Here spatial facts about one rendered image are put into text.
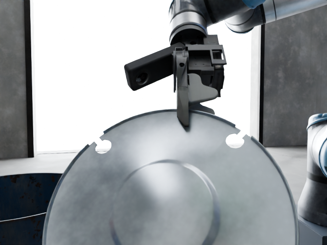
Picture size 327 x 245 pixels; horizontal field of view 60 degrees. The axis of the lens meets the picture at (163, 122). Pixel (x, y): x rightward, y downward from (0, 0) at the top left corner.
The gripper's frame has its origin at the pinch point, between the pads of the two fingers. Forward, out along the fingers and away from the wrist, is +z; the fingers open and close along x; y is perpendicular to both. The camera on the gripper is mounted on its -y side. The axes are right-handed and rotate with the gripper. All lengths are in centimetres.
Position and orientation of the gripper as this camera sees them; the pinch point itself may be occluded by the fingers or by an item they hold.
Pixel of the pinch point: (180, 121)
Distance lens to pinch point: 39.7
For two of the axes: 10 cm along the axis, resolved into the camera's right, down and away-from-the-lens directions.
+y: 10.0, 0.0, -0.2
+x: 0.2, 6.7, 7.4
